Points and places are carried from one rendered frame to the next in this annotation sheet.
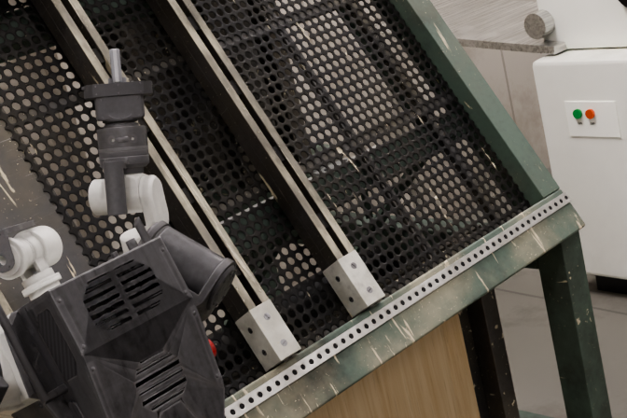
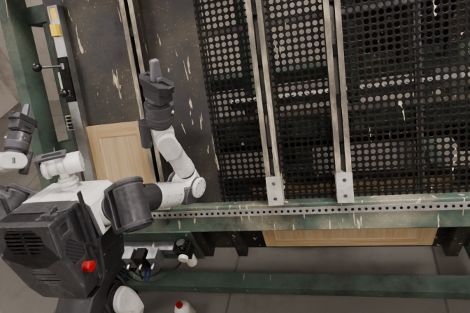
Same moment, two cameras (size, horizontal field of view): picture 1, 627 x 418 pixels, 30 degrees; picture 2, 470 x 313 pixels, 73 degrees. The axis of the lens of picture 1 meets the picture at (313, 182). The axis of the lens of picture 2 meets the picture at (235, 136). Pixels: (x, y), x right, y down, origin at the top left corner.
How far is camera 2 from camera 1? 1.86 m
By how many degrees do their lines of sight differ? 57
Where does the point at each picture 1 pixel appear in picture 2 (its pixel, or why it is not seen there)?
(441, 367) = not seen: hidden behind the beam
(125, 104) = (152, 96)
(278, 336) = (274, 195)
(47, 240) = (67, 166)
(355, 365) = (313, 223)
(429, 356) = not seen: hidden behind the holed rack
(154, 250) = (43, 230)
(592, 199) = not seen: outside the picture
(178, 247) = (119, 201)
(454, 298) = (408, 220)
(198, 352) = (67, 275)
